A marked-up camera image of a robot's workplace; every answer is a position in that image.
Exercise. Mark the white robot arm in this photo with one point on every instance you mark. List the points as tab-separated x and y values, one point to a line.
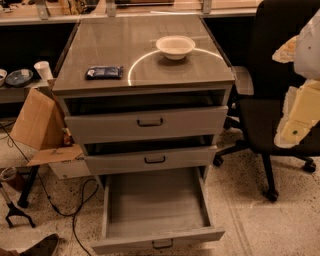
303	50

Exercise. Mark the white paper bowl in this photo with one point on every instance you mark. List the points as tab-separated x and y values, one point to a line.
175	47

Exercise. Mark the white paper cup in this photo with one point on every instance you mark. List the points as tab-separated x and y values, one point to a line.
44	70

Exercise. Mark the white bowl at edge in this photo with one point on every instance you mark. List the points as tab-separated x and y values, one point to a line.
3	74

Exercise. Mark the long background desk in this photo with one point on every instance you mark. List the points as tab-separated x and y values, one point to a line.
30	12

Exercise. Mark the white box under cardboard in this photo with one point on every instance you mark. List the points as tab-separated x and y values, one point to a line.
70	168

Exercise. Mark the grey middle drawer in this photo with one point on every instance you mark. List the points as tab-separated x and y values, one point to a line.
151	160

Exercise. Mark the grey three-drawer cabinet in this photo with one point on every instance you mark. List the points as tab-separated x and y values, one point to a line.
150	81

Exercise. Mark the black grabber tool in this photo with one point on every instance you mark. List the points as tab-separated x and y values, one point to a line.
13	210

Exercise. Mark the grey drawer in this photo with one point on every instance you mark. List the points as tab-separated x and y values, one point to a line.
151	160
155	210
145	125

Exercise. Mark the grey bottom drawer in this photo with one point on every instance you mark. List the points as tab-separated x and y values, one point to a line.
155	210

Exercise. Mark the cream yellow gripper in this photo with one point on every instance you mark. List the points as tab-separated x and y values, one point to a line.
309	50

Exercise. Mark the grey top drawer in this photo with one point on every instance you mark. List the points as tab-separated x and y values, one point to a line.
145	125

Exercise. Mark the blue snack packet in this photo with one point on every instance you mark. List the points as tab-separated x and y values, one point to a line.
104	72

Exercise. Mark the black table leg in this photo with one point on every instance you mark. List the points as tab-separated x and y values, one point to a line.
29	174

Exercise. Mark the dark blue plate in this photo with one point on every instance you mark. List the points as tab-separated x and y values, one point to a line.
19	78

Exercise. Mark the brown cardboard box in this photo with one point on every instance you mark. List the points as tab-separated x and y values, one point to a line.
40	125

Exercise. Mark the brown cup on floor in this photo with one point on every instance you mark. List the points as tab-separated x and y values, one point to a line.
13	178

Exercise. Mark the black office chair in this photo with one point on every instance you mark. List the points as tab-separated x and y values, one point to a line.
261	85

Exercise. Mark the black shoe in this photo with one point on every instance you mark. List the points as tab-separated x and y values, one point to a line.
46	247

